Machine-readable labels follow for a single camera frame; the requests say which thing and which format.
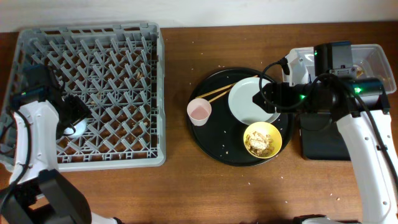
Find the light blue cup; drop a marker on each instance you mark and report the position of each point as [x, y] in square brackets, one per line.
[76, 131]

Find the black rectangular waste bin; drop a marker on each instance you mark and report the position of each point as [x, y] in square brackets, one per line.
[320, 138]

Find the round black tray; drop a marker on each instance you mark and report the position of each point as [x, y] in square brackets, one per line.
[221, 137]

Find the peanut shell food scraps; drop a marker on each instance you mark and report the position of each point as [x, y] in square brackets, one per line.
[259, 144]

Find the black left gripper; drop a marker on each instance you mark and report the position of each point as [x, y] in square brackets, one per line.
[81, 111]

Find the yellow bowl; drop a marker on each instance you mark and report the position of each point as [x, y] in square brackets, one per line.
[265, 128]

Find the clear plastic waste bin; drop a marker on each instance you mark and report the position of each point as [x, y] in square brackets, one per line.
[370, 57]

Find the white round plate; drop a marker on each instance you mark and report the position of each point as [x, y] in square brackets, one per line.
[241, 105]

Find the brown snack wrapper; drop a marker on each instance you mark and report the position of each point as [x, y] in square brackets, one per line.
[359, 71]

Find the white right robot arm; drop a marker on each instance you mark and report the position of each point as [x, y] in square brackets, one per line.
[360, 109]

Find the pink plastic cup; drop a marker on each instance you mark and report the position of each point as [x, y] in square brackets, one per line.
[199, 111]

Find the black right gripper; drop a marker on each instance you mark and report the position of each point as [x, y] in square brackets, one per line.
[280, 97]

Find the wooden chopstick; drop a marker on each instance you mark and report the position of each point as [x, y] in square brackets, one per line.
[219, 96]
[216, 90]

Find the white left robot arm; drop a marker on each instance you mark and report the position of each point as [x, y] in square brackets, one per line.
[38, 192]

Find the grey dishwasher rack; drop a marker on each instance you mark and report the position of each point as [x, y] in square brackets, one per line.
[118, 72]

